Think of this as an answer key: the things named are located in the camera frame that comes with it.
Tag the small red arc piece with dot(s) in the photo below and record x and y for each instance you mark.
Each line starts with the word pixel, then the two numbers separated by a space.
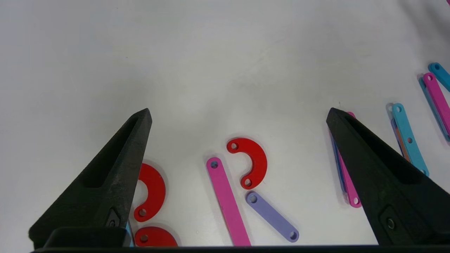
pixel 258 161

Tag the short purple bar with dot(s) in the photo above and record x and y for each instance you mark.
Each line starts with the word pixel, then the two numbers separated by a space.
pixel 272 216

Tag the long blue bar orange dot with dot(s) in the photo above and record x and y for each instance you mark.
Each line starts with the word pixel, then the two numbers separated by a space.
pixel 409 140

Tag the long pink bar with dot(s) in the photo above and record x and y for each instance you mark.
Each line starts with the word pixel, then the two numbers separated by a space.
pixel 226 200
pixel 439 102
pixel 351 186

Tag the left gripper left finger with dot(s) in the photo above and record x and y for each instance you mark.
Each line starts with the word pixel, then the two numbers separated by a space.
pixel 112 175

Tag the large red arc piece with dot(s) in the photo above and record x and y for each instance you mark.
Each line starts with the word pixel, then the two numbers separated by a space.
pixel 158 237

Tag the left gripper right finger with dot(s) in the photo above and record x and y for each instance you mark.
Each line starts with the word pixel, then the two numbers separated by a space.
pixel 390 179

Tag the short blue bar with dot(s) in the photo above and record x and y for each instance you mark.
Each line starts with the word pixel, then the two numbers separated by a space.
pixel 442 73

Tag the medium red arc piece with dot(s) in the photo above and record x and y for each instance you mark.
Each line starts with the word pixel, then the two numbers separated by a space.
pixel 156 189

